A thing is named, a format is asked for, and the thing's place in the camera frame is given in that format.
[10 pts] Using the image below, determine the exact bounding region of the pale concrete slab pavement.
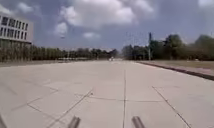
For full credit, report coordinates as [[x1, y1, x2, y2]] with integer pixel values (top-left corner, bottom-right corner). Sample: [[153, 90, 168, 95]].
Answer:
[[0, 59, 214, 128]]

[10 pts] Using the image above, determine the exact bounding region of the tall dark pole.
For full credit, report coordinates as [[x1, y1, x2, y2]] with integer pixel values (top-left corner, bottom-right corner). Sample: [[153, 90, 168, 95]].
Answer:
[[147, 32, 153, 61]]

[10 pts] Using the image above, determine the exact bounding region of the row of trees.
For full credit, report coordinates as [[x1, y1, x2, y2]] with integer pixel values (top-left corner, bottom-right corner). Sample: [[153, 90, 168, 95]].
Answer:
[[121, 33, 214, 62], [0, 44, 119, 64]]

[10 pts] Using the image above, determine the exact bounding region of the robot's own part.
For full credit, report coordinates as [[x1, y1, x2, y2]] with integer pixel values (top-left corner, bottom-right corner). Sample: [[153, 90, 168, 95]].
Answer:
[[131, 115, 146, 128], [67, 115, 82, 128]]

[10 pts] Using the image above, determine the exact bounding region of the dark kerb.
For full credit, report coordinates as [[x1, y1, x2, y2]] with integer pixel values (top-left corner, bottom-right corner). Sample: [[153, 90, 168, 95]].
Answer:
[[136, 61, 214, 83]]

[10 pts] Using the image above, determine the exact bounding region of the dry grass strip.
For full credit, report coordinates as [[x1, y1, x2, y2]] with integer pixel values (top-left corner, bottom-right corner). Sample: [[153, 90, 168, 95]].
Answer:
[[138, 59, 214, 72]]

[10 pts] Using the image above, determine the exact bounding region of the white building with dark windows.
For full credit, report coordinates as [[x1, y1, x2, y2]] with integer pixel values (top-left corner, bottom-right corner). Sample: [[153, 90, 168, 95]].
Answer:
[[0, 12, 35, 48]]

